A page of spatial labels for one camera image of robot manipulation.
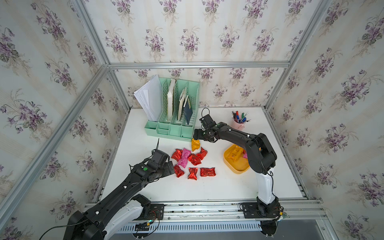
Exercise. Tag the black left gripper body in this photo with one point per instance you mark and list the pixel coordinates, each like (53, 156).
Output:
(164, 171)

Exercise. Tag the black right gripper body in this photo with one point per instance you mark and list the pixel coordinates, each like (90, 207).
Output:
(201, 134)

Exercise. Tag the yellow tea bag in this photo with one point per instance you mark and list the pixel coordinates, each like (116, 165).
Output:
(195, 145)
(236, 154)

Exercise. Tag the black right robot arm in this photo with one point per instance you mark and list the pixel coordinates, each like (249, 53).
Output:
(261, 155)

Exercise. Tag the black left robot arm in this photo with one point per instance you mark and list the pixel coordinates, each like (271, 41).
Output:
(122, 205)

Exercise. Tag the yellow storage tray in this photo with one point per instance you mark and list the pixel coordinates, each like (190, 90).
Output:
(239, 167)

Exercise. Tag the pink pen cup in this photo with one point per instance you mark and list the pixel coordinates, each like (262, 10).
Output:
(238, 126)

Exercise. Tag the pens in cup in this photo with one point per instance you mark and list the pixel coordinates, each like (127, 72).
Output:
(240, 118)

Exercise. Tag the dark blue booklet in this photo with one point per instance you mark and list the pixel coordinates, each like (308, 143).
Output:
(188, 109)

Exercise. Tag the mint green desk organizer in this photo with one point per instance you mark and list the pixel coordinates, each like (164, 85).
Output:
(177, 127)

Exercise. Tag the cream book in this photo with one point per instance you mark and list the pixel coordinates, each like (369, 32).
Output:
(170, 98)

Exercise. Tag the white paper stack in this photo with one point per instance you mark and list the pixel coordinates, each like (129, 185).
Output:
(150, 98)

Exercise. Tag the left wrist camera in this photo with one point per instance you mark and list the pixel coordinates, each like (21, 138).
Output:
(159, 157)

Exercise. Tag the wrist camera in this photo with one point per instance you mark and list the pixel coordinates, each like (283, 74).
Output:
(159, 157)
(207, 122)

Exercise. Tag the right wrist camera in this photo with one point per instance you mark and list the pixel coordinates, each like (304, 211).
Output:
(207, 122)

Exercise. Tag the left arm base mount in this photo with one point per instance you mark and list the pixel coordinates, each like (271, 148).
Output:
(150, 210)

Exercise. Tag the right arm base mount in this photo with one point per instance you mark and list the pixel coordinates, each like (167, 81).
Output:
(258, 209)

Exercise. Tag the aluminium rail frame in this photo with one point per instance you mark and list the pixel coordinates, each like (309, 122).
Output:
(233, 210)

